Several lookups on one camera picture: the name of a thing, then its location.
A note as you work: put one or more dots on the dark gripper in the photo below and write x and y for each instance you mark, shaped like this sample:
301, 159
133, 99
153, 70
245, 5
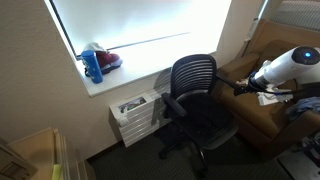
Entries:
245, 89

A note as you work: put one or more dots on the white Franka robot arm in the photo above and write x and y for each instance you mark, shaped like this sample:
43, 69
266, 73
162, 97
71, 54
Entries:
286, 66

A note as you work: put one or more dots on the brown upholstered couch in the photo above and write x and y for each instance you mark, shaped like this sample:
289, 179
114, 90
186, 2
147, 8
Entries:
246, 113

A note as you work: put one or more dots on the black mesh office chair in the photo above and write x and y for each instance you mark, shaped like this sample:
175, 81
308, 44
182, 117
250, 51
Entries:
191, 75

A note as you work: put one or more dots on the white crumpled cloth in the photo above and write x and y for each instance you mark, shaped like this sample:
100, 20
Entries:
268, 98

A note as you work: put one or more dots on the blue crumpled garment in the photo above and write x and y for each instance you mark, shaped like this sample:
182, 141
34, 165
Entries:
305, 106

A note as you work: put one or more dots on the white window blind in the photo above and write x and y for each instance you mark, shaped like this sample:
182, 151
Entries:
296, 13

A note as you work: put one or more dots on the dark glass side table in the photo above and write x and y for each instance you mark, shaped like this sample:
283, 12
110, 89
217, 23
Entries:
298, 165

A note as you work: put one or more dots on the thin dark window bar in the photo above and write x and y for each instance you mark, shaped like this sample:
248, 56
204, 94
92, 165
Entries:
150, 40

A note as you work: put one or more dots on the white drawer unit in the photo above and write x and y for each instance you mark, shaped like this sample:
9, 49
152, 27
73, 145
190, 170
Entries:
140, 116

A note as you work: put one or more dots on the colourful sticker on heater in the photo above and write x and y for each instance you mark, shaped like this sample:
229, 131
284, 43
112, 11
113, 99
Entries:
132, 104

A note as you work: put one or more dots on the red sneaker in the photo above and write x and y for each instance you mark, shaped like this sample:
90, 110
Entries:
108, 60

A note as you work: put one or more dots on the blue water bottle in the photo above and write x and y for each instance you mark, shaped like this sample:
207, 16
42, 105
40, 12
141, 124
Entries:
92, 68

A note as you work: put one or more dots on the white cloth behind sneaker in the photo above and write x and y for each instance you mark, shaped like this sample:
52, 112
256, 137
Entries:
94, 46

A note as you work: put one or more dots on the yellow paper slip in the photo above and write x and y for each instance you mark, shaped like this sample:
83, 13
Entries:
56, 172

